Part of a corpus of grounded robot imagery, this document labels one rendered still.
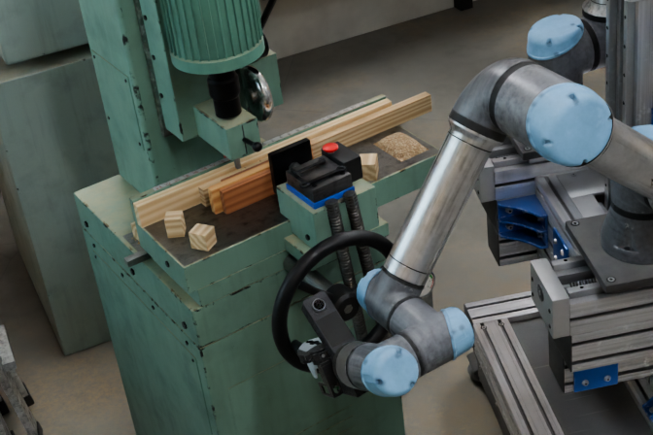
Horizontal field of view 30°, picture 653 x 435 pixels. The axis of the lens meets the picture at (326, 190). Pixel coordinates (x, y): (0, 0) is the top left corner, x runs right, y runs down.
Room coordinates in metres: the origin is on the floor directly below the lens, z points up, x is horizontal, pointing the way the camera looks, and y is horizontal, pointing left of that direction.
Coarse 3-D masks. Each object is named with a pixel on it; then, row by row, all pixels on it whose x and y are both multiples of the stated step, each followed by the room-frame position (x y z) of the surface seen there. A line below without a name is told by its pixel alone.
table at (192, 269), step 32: (384, 160) 2.12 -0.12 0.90; (416, 160) 2.11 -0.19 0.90; (384, 192) 2.05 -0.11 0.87; (160, 224) 1.99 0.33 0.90; (192, 224) 1.98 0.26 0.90; (224, 224) 1.96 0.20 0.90; (256, 224) 1.95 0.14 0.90; (288, 224) 1.95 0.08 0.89; (384, 224) 1.94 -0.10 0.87; (160, 256) 1.93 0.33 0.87; (192, 256) 1.87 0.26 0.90; (224, 256) 1.88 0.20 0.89; (256, 256) 1.91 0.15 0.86; (192, 288) 1.84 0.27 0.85
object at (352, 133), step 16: (416, 96) 2.31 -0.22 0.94; (384, 112) 2.26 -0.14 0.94; (400, 112) 2.27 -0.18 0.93; (416, 112) 2.29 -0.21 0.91; (336, 128) 2.21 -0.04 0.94; (352, 128) 2.21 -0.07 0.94; (368, 128) 2.23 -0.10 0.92; (384, 128) 2.25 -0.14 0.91; (320, 144) 2.17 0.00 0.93; (352, 144) 2.21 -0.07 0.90; (224, 176) 2.08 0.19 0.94
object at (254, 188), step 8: (256, 176) 2.04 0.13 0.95; (264, 176) 2.04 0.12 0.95; (232, 184) 2.02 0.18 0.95; (240, 184) 2.02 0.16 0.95; (248, 184) 2.02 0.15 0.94; (256, 184) 2.03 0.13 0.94; (264, 184) 2.04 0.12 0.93; (272, 184) 2.05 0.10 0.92; (224, 192) 2.00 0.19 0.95; (232, 192) 2.01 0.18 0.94; (240, 192) 2.02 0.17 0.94; (248, 192) 2.02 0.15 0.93; (256, 192) 2.03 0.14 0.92; (264, 192) 2.04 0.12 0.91; (272, 192) 2.05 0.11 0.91; (224, 200) 2.00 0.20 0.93; (232, 200) 2.01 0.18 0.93; (240, 200) 2.01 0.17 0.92; (248, 200) 2.02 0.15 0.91; (256, 200) 2.03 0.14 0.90; (224, 208) 2.00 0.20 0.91; (232, 208) 2.00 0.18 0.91; (240, 208) 2.01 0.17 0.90
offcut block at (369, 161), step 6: (366, 156) 2.08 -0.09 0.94; (372, 156) 2.08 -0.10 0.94; (366, 162) 2.06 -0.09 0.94; (372, 162) 2.06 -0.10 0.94; (366, 168) 2.05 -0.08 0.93; (372, 168) 2.05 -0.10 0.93; (378, 168) 2.09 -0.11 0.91; (366, 174) 2.05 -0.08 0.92; (372, 174) 2.05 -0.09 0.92; (366, 180) 2.05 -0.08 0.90; (372, 180) 2.05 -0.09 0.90
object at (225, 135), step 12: (204, 108) 2.13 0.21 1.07; (204, 120) 2.11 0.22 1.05; (216, 120) 2.07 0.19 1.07; (228, 120) 2.06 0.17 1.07; (240, 120) 2.05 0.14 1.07; (252, 120) 2.05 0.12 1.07; (204, 132) 2.11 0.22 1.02; (216, 132) 2.07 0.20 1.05; (228, 132) 2.03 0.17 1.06; (240, 132) 2.04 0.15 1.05; (252, 132) 2.05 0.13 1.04; (216, 144) 2.08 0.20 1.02; (228, 144) 2.03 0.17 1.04; (240, 144) 2.04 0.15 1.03; (228, 156) 2.03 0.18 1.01; (240, 156) 2.04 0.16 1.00
